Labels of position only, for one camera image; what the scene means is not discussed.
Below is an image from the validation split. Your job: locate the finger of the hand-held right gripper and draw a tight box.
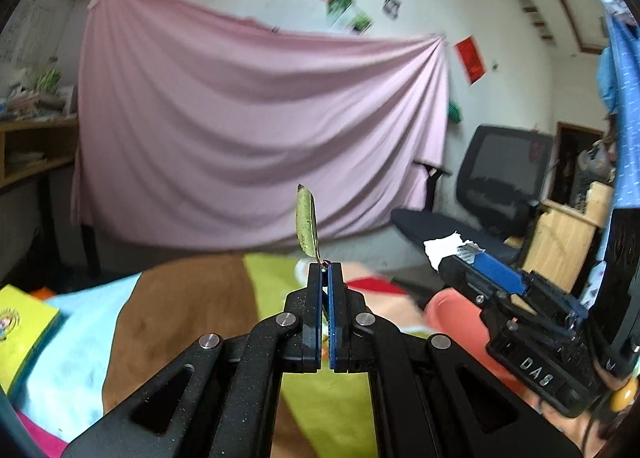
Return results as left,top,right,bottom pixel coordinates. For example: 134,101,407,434
457,247,587,325
437,254,507,312

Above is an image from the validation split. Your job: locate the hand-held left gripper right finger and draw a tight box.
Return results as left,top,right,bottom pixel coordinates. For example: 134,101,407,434
328,262,584,458

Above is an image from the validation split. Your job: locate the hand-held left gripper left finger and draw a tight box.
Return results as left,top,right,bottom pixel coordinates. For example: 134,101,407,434
61,262,331,458

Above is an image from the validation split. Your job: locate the pink plastic basin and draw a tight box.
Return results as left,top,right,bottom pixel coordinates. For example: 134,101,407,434
422,288,571,434

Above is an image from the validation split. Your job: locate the white silver wrapper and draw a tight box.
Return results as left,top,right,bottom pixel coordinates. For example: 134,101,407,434
424,232,488,272

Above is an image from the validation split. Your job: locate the dry green leaf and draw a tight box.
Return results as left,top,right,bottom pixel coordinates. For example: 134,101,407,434
295,184,322,266

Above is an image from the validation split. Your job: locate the wooden chair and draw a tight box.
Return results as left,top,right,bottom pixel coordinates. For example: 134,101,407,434
505,183,614,295

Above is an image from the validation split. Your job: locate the black mesh office chair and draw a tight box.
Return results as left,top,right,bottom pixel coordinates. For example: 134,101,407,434
390,124,554,265

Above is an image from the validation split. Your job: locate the colourful patchwork blanket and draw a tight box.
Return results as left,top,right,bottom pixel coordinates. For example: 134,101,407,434
0,253,501,458

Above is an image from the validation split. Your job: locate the blue printed curtain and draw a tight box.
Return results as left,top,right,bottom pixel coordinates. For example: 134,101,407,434
582,0,640,304

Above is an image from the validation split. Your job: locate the pink hanging sheet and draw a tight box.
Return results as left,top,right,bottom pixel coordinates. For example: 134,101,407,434
70,0,451,251

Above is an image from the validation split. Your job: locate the yellow book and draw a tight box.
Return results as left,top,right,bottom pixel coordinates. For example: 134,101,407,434
0,284,62,396

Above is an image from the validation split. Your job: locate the stack of shelf booklets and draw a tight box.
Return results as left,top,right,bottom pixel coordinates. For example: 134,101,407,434
5,151,47,165

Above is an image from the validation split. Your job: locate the wooden desk with shelf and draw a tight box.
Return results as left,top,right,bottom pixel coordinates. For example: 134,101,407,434
0,115,81,191

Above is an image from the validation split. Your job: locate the pile of books and papers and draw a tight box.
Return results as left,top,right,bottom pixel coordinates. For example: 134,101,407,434
0,83,77,120

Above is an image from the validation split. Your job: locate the green plastic bag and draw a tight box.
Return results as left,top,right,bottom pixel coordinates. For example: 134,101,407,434
32,67,64,92

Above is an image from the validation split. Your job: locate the brown wooden door frame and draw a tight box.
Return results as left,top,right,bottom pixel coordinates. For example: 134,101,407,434
556,121,608,204

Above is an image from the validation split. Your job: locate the red paper wall decoration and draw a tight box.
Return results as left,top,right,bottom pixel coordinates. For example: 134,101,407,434
454,37,487,85

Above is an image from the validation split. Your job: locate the green wall photo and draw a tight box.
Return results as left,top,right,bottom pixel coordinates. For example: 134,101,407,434
327,0,354,24
345,8,374,35

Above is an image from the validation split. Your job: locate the white wall calendar sheet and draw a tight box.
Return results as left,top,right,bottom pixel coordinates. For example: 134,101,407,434
0,3,37,64

